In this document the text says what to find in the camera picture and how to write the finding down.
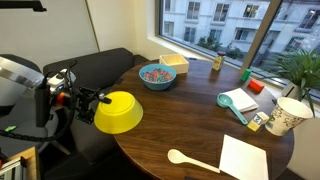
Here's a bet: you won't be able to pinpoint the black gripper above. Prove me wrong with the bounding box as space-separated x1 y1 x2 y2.
75 86 113 114

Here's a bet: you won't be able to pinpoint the yellow plastic bowl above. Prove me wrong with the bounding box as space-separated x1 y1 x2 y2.
93 90 144 135

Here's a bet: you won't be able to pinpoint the blue bowl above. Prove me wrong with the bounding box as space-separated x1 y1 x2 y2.
138 63 178 91

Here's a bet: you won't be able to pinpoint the dark grey sofa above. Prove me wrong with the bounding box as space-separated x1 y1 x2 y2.
0 47 150 166

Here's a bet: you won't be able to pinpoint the colourful cereal pieces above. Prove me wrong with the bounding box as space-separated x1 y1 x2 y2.
142 68 175 84

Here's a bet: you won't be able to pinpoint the white wooden box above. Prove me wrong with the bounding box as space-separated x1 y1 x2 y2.
158 53 190 75

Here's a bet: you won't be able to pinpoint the white plastic spoon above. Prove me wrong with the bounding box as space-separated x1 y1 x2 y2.
167 148 222 174

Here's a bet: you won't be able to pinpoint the glass jar yellow label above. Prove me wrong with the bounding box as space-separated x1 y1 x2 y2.
212 51 227 72

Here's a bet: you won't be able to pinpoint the teal measuring scoop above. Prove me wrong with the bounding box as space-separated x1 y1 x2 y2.
216 93 249 126

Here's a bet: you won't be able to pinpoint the white paper napkin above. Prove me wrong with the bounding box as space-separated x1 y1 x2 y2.
220 87 260 113
218 134 270 180

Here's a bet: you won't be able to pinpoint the green cylinder block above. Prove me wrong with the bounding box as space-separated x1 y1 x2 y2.
241 68 252 83

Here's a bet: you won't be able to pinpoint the orange rectangular block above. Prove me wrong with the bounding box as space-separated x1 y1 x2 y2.
247 78 266 94

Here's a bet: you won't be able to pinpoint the small yellow toy cube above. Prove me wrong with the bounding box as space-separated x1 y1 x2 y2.
246 111 270 132

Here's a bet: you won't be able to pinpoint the printed paper cup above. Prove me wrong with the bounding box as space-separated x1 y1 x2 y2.
264 96 314 137

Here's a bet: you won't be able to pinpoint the white plant pot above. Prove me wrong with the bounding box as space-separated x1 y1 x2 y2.
281 82 305 101

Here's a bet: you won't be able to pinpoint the green leafy plant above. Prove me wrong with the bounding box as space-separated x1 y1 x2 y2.
263 48 320 116

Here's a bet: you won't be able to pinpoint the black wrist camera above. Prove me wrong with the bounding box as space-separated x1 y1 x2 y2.
74 111 95 125

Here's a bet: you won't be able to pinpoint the black rectangular mount block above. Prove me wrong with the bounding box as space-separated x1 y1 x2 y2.
34 84 52 128

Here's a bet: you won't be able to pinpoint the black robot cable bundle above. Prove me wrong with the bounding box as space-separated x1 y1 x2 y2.
0 59 80 143

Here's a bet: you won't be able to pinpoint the aluminium frame robot cart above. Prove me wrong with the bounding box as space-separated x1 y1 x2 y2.
0 146 42 180

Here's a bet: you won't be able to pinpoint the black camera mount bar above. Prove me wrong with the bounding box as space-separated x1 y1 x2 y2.
0 0 48 13

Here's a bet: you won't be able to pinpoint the window with grey frame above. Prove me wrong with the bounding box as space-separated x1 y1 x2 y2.
155 0 320 98

